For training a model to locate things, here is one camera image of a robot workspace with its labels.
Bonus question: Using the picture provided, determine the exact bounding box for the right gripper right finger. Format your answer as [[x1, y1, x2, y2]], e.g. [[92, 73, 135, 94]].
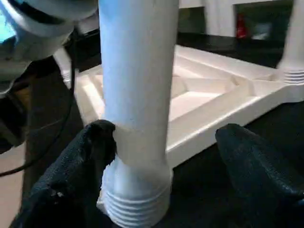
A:
[[214, 123, 304, 228]]

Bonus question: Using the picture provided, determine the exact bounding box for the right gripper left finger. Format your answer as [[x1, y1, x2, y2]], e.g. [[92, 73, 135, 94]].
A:
[[9, 119, 117, 228]]

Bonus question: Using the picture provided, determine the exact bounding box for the white plastic table top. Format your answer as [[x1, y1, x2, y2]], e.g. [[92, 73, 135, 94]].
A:
[[70, 43, 304, 212]]

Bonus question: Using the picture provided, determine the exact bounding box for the white plastic table leg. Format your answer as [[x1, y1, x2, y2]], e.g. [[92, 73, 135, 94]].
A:
[[96, 0, 181, 227], [276, 0, 304, 86], [55, 46, 74, 83]]

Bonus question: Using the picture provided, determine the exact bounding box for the black work mat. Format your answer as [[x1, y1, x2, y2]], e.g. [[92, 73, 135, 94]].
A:
[[71, 23, 304, 228]]

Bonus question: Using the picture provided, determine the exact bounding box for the red packet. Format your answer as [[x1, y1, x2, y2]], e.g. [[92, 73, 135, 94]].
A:
[[236, 12, 249, 39]]

